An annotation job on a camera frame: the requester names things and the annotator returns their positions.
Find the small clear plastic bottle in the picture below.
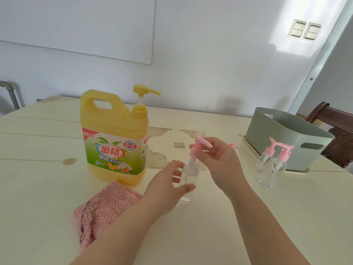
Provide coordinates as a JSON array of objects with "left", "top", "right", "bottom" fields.
[
  {"left": 255, "top": 153, "right": 274, "bottom": 173},
  {"left": 260, "top": 160, "right": 288, "bottom": 190},
  {"left": 178, "top": 160, "right": 200, "bottom": 205}
]

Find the person's left hand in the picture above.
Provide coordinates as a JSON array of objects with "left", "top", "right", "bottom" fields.
[{"left": 140, "top": 160, "right": 196, "bottom": 216}]

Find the person's left forearm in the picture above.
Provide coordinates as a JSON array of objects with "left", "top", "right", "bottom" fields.
[{"left": 70, "top": 194, "right": 163, "bottom": 265}]

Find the white door frame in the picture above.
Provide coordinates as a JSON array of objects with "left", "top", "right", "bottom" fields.
[{"left": 288, "top": 0, "right": 353, "bottom": 115}]

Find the grey metal pipe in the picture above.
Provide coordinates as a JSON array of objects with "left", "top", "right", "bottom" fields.
[{"left": 0, "top": 81, "right": 20, "bottom": 111}]

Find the person's right hand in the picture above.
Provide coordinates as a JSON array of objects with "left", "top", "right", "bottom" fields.
[{"left": 189, "top": 137, "right": 249, "bottom": 199}]

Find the grey-green plastic basket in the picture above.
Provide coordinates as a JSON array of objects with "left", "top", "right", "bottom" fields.
[{"left": 245, "top": 107, "right": 336, "bottom": 171}]

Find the pink textured cloth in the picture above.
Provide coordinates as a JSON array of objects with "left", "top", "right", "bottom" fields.
[{"left": 73, "top": 180, "right": 143, "bottom": 251}]

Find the white wall switch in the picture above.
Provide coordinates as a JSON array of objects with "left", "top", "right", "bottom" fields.
[
  {"left": 287, "top": 19, "right": 307, "bottom": 39},
  {"left": 302, "top": 22, "right": 322, "bottom": 41}
]

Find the white wall board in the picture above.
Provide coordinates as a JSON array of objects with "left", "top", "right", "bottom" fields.
[{"left": 0, "top": 0, "right": 157, "bottom": 65}]

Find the yellow detergent jug with pump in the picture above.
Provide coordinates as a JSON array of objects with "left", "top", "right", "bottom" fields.
[{"left": 80, "top": 84, "right": 162, "bottom": 187}]

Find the person's right forearm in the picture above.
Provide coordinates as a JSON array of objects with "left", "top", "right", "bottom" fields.
[{"left": 229, "top": 184, "right": 312, "bottom": 265}]

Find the dark wooden chair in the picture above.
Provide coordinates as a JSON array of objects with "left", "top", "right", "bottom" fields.
[{"left": 305, "top": 102, "right": 353, "bottom": 169}]

